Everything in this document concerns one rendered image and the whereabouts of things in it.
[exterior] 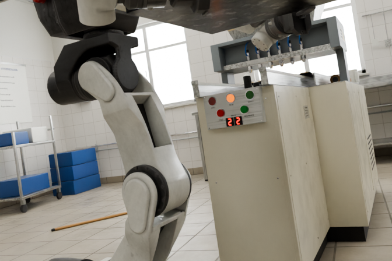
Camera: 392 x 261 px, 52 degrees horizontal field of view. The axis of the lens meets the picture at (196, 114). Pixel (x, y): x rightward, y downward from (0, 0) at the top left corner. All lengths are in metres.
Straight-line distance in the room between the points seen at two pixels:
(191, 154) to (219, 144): 4.30
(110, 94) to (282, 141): 0.74
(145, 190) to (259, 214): 0.72
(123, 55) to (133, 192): 0.38
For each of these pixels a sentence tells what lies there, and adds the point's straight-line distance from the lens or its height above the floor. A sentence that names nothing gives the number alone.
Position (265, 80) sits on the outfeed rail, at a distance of 1.55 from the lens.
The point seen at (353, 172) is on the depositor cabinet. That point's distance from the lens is 2.25.
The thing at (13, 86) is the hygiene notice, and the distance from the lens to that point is 6.42.
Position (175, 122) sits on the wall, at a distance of 6.00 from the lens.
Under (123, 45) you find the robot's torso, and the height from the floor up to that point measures 0.98.
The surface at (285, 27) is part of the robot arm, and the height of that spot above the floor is 0.97.
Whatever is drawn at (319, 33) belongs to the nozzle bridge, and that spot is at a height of 1.12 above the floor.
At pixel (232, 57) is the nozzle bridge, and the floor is 1.10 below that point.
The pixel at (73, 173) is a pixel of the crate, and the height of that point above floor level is 0.29.
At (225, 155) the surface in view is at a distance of 1.66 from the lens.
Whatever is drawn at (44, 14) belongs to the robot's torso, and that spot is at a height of 1.11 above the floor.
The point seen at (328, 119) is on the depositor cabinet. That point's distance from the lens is 2.24.
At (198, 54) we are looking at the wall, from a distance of 5.90.
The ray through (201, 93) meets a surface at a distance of 1.67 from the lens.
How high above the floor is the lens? 0.73
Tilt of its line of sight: 1 degrees up
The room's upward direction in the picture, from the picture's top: 8 degrees counter-clockwise
